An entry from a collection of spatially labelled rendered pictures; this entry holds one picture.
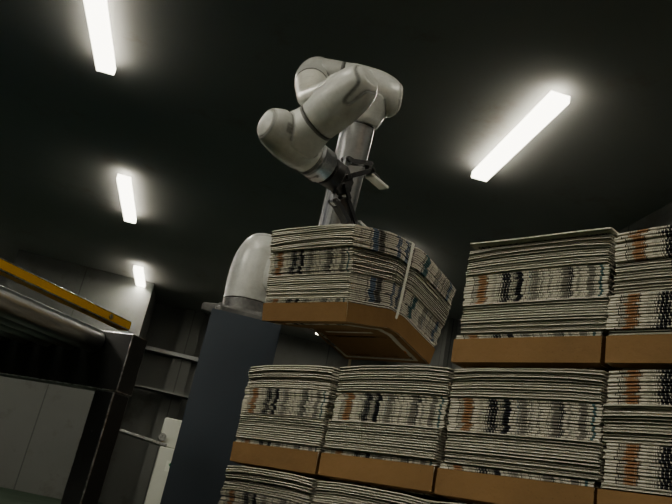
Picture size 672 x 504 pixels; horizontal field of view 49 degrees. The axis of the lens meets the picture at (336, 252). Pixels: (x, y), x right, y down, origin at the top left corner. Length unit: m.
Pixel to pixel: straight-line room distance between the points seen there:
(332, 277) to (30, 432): 9.30
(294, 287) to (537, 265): 0.65
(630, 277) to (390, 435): 0.52
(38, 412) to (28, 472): 0.77
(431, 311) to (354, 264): 0.30
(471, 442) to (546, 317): 0.25
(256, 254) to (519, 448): 1.12
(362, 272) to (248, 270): 0.55
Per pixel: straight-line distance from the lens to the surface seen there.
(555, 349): 1.25
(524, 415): 1.26
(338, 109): 1.65
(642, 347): 1.19
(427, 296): 1.82
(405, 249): 1.76
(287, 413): 1.63
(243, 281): 2.11
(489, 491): 1.26
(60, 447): 10.71
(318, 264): 1.70
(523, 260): 1.35
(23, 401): 10.83
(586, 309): 1.25
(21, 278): 1.34
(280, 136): 1.67
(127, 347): 1.56
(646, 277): 1.23
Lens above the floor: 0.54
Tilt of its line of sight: 19 degrees up
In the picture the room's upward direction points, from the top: 12 degrees clockwise
